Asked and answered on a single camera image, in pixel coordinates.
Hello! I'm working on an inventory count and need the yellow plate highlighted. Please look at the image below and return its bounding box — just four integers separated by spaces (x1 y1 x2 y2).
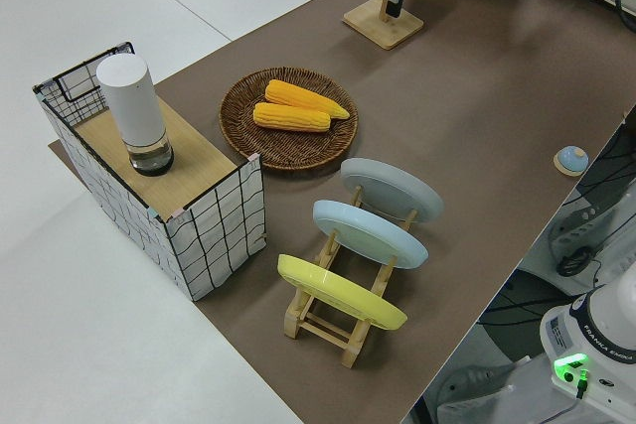
276 253 409 331

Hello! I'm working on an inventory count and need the brown table mat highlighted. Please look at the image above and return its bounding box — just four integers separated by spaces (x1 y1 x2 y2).
48 0 636 424

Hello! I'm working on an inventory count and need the black coiled cable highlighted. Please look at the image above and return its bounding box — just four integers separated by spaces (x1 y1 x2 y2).
555 243 603 277

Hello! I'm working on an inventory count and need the light blue plate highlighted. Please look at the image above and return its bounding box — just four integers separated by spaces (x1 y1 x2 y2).
312 199 429 271

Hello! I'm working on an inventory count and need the yellow corn cob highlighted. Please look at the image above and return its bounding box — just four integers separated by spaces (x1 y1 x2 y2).
264 78 352 121
252 102 332 134

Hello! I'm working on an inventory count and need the wooden mug rack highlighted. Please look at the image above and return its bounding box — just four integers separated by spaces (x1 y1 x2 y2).
342 0 425 52

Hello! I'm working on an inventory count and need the grey plate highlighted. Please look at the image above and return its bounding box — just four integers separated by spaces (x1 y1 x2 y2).
340 157 444 224

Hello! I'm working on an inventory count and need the white cylinder bottle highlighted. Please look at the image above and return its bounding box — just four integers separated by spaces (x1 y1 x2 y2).
95 55 175 178

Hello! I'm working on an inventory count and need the wire grid box wooden shelf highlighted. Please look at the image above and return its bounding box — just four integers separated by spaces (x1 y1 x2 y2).
32 41 269 302

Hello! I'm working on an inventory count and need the brown wicker basket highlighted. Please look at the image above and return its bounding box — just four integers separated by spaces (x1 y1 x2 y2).
219 66 360 172

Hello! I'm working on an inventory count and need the wooden plate rack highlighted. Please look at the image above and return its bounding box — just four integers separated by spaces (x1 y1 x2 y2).
282 185 421 369

